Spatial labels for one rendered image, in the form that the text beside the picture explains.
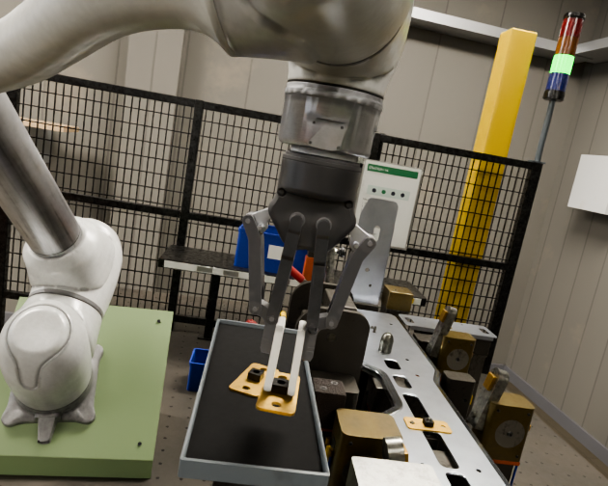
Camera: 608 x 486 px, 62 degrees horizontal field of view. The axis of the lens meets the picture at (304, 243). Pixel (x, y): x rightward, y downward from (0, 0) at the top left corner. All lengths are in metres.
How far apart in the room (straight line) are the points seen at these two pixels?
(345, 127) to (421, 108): 3.22
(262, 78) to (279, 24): 3.13
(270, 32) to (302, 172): 0.17
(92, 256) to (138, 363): 0.31
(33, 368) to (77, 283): 0.19
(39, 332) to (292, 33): 0.84
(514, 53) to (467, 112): 1.73
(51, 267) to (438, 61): 3.06
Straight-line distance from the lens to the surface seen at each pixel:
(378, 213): 1.61
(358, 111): 0.45
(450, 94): 3.75
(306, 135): 0.44
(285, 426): 0.58
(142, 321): 1.35
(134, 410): 1.26
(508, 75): 2.08
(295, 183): 0.45
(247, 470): 0.51
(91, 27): 0.40
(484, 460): 0.97
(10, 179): 0.97
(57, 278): 1.12
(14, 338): 1.06
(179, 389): 1.60
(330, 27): 0.30
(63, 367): 1.07
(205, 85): 3.42
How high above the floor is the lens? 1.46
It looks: 11 degrees down
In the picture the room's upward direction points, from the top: 10 degrees clockwise
